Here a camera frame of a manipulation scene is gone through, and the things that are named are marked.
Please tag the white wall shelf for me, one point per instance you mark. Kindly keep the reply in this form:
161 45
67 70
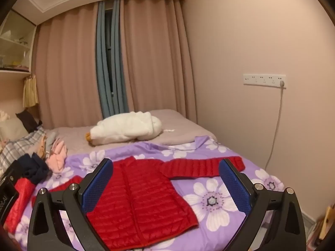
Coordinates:
15 44

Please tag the navy garment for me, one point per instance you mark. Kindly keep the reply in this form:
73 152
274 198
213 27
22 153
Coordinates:
36 170

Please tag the white wall socket strip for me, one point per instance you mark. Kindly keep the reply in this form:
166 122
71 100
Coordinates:
261 79

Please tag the pink curtain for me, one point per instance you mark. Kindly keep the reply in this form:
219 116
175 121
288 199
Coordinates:
157 57
68 70

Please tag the window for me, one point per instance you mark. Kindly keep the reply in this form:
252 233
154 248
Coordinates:
108 31

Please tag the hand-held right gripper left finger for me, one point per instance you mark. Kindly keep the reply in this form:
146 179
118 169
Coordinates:
96 185

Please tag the grey garment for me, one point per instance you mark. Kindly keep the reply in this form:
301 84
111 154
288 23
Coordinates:
50 141

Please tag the red down jacket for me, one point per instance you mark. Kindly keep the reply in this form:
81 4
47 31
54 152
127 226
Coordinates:
141 201

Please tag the pink garment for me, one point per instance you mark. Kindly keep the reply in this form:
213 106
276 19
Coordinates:
57 159

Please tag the purple floral blanket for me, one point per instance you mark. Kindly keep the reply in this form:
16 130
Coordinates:
180 185

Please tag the dark brown pillow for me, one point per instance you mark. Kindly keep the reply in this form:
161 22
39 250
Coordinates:
26 120

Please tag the small white scrap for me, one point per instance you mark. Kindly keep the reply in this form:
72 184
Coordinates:
169 130

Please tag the red quilted garment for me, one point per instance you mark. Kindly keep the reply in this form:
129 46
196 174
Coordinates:
19 204

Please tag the plaid blanket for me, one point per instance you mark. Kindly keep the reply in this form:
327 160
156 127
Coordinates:
15 146

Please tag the yellow tassel hanging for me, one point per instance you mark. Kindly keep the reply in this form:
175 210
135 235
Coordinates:
31 91

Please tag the tan garment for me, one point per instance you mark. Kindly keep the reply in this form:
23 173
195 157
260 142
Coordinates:
42 146

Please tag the white goose plush toy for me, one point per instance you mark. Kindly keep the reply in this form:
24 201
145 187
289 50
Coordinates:
125 128

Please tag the blurred wooden object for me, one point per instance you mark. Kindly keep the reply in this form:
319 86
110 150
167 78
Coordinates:
325 219

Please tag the white plug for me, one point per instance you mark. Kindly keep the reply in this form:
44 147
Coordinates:
282 84

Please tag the beige pillow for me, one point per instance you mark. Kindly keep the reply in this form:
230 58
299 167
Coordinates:
10 129

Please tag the blue curtain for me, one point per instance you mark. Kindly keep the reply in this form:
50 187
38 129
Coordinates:
100 57
117 70

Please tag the grey bed sheet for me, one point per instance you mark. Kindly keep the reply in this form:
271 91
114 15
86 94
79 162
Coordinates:
178 128

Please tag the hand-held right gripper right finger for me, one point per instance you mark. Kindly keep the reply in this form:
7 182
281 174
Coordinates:
235 188

